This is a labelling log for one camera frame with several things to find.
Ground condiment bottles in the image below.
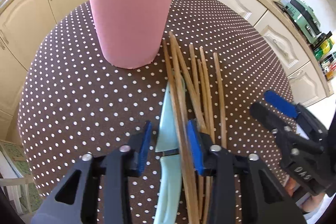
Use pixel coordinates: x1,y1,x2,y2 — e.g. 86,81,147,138
313,31,335,81

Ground wooden chopstick far right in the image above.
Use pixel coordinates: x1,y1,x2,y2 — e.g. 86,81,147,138
213,52,227,148

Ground short wooden chopstick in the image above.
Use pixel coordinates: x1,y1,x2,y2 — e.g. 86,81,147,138
197,59,210,133

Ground wooden chopstick middle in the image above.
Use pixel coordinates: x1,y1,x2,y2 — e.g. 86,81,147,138
189,44,201,103

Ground brown polka dot tablecloth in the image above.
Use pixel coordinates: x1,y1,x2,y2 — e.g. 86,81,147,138
18,0,299,224

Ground pink utensil cup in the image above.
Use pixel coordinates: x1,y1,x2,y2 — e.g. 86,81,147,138
89,0,172,69

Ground mint green sheathed knife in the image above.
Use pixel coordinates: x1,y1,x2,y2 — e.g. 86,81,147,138
154,85,182,224

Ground person's right hand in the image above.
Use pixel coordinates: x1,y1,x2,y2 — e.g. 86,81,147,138
284,177,325,213

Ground wooden chopstick leftmost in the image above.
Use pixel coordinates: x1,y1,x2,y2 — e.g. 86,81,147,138
162,41,199,223

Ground wooden chopstick dark left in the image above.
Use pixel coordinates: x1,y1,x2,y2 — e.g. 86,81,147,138
169,31,208,133

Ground green countertop appliance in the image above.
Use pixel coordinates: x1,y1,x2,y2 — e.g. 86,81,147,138
285,0,321,44

